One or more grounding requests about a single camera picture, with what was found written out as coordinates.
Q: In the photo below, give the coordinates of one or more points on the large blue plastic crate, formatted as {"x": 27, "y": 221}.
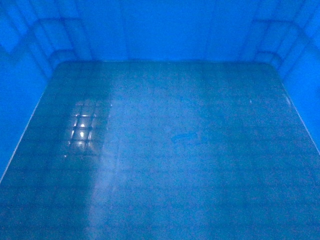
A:
{"x": 159, "y": 119}

